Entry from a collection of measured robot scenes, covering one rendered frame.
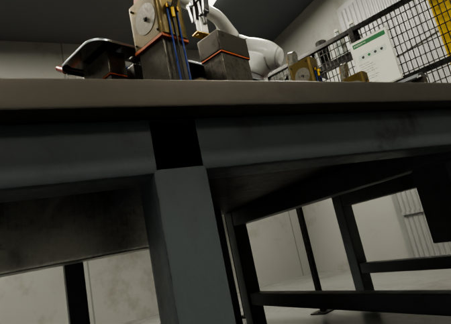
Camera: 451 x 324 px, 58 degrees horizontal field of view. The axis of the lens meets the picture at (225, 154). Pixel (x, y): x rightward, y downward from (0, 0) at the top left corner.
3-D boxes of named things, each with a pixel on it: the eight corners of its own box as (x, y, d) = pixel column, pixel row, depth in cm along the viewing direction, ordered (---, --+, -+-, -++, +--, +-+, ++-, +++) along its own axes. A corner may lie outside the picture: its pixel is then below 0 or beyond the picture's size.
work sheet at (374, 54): (403, 77, 213) (386, 25, 220) (363, 94, 228) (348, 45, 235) (404, 78, 215) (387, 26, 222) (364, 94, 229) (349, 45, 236)
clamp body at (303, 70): (341, 150, 130) (314, 51, 137) (310, 161, 137) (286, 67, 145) (351, 151, 134) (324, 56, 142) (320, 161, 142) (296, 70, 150)
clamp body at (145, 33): (190, 135, 80) (160, -24, 88) (149, 155, 89) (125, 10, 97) (220, 137, 87) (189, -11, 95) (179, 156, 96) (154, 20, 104)
